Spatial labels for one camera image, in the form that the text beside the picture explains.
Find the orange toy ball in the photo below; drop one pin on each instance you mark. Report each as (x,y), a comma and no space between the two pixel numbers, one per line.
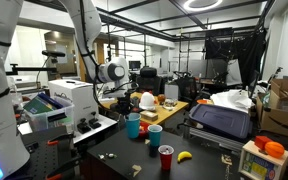
(274,149)

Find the yellow toy banana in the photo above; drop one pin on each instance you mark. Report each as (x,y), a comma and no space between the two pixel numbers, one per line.
(184,156)

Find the black box red label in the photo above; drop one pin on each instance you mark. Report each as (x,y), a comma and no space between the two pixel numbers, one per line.
(138,109)

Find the black mounted camera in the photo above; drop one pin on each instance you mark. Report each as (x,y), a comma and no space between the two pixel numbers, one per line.
(53,53)

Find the brown ball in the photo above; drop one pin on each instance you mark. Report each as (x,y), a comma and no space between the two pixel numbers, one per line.
(161,98)

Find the black toggle device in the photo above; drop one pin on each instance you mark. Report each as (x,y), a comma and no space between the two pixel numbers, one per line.
(94,122)
(83,126)

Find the red bowl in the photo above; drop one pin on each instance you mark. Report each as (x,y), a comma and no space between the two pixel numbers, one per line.
(144,130)

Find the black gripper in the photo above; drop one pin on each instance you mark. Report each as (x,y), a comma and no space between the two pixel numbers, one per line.
(124,104)

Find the green book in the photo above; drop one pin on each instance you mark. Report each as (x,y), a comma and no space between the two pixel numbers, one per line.
(37,106)

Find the small cardboard scrap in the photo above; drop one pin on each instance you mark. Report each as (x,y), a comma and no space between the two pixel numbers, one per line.
(147,141)

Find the black curtain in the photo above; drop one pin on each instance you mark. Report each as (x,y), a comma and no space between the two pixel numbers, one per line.
(244,50)

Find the small tan cardboard box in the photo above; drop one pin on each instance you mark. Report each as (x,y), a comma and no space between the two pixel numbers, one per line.
(148,116)

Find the blue storage bin lid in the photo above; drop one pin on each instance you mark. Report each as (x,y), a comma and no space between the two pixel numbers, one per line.
(221,120)

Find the blue plastic cup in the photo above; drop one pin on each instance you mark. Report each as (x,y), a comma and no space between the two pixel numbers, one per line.
(133,128)
(155,137)

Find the dark desktop monitor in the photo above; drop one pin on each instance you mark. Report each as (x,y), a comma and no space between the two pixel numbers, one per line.
(134,65)

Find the white board panel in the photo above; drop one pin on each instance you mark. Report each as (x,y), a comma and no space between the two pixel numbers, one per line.
(234,71)

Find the red toy block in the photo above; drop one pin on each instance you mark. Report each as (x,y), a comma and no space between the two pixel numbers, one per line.
(261,141)

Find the large cardboard scrap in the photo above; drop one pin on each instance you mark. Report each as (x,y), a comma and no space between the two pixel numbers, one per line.
(136,170)

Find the wooden door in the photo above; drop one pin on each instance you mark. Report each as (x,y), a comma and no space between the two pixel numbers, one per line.
(81,66)

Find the small wrapped candy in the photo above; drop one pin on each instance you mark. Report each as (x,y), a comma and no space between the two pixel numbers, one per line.
(101,156)
(111,155)

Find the white side table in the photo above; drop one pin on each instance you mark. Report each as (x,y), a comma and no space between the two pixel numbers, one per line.
(97,132)

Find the large white box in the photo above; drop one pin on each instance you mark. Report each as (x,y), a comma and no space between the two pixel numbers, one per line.
(77,100)

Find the white paper pile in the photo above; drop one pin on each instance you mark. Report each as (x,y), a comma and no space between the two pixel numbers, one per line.
(232,99)

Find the clear plastic storage bin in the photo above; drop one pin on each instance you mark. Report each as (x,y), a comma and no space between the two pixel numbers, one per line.
(40,120)

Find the black perforated breadboard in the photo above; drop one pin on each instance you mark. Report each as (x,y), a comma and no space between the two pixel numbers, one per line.
(40,160)

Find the red plastic cup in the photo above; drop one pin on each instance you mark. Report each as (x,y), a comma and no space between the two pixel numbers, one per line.
(166,161)

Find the crumpled clear plastic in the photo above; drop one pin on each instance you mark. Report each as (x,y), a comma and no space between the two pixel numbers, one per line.
(169,104)

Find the blue binder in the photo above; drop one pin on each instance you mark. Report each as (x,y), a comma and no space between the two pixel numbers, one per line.
(50,100)

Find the orange bowl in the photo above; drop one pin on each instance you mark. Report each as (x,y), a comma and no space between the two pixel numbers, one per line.
(202,101)

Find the white plush chicken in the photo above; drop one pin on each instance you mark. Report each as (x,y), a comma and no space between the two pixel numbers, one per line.
(147,101)

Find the black wrist rest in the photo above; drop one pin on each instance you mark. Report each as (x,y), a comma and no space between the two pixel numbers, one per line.
(114,107)

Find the wooden toy box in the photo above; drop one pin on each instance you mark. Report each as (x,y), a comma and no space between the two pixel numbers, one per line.
(260,165)

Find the open cardboard box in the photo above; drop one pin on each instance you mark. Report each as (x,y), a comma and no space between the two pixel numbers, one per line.
(282,116)

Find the black orange clamp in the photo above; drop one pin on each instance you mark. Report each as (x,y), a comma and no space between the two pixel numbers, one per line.
(59,140)
(64,168)

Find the black mesh office chair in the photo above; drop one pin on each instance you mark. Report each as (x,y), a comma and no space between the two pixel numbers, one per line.
(187,90)

